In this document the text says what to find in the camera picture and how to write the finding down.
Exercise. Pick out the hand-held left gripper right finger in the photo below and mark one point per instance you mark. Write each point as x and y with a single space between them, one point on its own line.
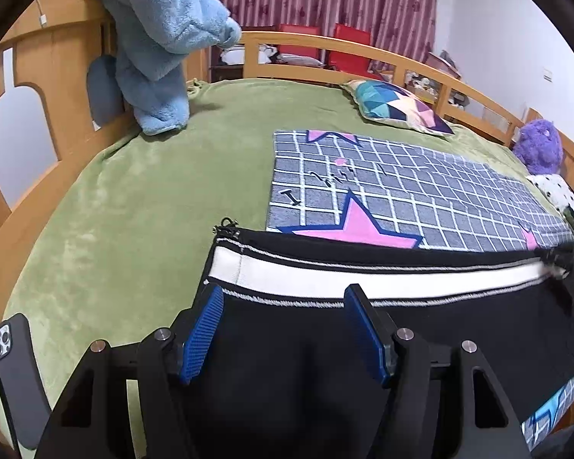
363 339

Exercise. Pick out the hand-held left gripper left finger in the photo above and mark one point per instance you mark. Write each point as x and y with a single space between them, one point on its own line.
202 333

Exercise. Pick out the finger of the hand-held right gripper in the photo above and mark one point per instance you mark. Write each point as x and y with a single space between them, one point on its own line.
557 257

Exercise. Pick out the black pants with white waistband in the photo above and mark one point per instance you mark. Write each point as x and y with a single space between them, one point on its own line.
292 344

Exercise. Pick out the white polka dot pillow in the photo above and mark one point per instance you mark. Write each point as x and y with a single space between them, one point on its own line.
557 191

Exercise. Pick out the purple plush toy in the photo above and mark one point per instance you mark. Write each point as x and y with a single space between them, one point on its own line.
538 146

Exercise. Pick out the green fleece blanket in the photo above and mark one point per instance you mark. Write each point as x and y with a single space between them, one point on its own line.
148 201

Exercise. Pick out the grey grid sheet pink stars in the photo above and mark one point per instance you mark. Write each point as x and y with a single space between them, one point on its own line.
411 186

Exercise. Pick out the smartphone in dark case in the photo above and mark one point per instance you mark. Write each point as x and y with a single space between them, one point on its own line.
16 373

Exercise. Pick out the geometric patterned pillow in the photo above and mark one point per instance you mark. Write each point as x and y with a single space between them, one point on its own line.
397 105

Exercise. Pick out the red chair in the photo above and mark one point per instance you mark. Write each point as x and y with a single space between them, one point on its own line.
351 48
299 36

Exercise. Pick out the light blue fleece garment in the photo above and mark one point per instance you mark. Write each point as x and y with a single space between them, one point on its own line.
158 33

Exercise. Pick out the white wall outlet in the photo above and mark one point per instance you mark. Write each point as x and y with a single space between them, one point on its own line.
548 74

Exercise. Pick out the wooden bed frame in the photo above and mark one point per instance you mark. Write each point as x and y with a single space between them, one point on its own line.
67 81

